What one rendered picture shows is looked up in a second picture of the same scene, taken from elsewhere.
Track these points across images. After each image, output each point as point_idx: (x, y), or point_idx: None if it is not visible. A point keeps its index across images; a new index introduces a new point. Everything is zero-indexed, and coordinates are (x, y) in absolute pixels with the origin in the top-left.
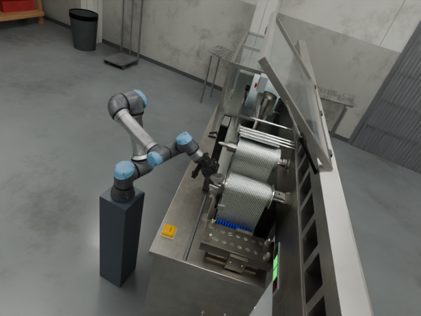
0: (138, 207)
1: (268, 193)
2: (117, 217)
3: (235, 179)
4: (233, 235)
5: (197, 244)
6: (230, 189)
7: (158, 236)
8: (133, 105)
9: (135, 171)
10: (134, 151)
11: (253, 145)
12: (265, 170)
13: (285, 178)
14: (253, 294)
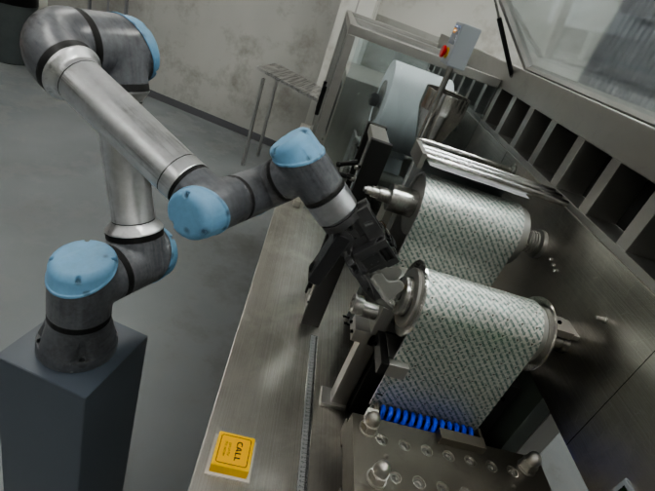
0: (129, 380)
1: (540, 321)
2: (57, 421)
3: (445, 282)
4: (435, 453)
5: (322, 490)
6: (436, 315)
7: (199, 477)
8: (116, 51)
9: (118, 272)
10: (116, 211)
11: (463, 192)
12: (490, 262)
13: (543, 280)
14: None
